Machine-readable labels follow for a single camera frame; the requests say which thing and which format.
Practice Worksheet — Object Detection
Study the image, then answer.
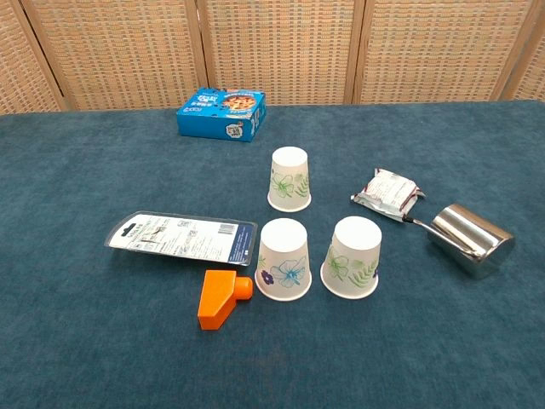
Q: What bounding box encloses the woven wicker folding screen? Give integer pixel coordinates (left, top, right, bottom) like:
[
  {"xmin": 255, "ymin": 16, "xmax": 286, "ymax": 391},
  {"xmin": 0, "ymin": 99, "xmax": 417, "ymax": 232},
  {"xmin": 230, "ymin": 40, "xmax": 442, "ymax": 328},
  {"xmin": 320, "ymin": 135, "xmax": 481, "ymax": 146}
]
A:
[{"xmin": 0, "ymin": 0, "xmax": 545, "ymax": 114}]

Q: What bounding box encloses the steel gooseneck pitcher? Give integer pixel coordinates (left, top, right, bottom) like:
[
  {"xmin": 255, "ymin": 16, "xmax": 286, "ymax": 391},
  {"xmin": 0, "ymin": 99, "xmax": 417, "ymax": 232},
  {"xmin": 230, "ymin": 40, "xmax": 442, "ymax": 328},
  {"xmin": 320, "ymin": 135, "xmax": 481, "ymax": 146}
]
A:
[{"xmin": 402, "ymin": 203, "xmax": 517, "ymax": 280}]

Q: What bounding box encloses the clear blister pack card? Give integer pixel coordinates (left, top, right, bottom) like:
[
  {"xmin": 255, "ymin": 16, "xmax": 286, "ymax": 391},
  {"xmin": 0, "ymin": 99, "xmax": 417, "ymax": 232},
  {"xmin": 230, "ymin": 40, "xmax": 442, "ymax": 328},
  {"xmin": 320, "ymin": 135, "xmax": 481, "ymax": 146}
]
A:
[{"xmin": 104, "ymin": 210, "xmax": 260, "ymax": 268}]

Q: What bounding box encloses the orange plastic block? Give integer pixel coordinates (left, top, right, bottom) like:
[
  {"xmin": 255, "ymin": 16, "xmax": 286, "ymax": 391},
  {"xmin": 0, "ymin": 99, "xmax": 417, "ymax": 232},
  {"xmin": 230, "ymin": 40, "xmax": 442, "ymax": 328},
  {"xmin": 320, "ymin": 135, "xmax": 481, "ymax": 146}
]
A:
[{"xmin": 197, "ymin": 269, "xmax": 255, "ymax": 331}]

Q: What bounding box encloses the white cup green fern print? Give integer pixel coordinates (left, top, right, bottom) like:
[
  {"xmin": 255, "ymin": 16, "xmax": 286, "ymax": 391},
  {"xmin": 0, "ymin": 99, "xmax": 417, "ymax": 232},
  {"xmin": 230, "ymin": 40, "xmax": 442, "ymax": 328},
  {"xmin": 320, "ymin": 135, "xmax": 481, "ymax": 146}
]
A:
[{"xmin": 319, "ymin": 216, "xmax": 382, "ymax": 299}]

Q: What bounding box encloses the white cup blue flower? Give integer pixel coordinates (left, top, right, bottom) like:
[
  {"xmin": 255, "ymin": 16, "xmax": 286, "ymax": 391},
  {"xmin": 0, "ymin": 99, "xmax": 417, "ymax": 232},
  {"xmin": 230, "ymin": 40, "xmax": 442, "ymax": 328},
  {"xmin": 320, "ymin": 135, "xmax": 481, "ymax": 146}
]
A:
[{"xmin": 254, "ymin": 217, "xmax": 313, "ymax": 302}]

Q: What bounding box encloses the white cup green flower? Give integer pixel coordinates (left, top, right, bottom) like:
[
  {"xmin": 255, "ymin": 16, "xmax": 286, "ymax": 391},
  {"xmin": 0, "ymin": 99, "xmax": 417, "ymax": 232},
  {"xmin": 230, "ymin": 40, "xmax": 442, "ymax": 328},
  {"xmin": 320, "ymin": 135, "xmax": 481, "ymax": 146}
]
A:
[{"xmin": 267, "ymin": 147, "xmax": 313, "ymax": 213}]

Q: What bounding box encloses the blue cookie box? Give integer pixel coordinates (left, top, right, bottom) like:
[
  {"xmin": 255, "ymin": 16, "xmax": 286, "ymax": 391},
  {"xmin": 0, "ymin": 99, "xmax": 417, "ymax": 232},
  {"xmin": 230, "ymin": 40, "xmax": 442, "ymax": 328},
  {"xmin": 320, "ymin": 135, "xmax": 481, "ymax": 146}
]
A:
[{"xmin": 176, "ymin": 86, "xmax": 267, "ymax": 143}]

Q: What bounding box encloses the white foil snack packet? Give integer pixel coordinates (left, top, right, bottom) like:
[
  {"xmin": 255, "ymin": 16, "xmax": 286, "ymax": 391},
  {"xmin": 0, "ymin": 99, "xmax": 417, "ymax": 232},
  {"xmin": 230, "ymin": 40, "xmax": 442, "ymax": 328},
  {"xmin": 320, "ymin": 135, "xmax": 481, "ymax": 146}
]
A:
[{"xmin": 350, "ymin": 168, "xmax": 427, "ymax": 222}]

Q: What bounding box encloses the dark blue carpet mat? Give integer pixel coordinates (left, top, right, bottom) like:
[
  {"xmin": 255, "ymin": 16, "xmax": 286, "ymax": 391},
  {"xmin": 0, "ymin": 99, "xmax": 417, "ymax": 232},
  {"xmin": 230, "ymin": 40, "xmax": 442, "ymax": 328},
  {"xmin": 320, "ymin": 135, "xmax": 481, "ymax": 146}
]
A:
[{"xmin": 0, "ymin": 100, "xmax": 545, "ymax": 409}]

